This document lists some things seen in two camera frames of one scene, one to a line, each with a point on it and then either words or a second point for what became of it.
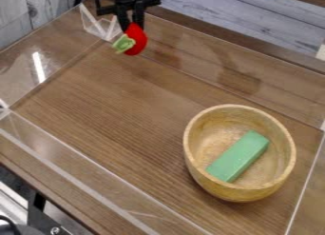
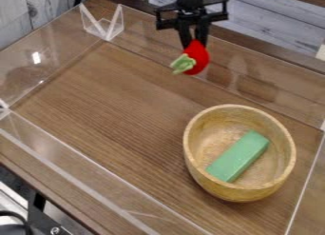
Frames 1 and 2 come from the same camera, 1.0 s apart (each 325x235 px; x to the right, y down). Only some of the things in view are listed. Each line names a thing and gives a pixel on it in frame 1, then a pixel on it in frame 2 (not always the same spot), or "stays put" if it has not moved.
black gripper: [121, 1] to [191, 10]
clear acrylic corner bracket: [102, 28] stays put
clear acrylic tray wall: [203, 127] stays put
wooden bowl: [238, 148] stays put
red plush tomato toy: [136, 31] to [194, 61]
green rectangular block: [237, 157] stays put
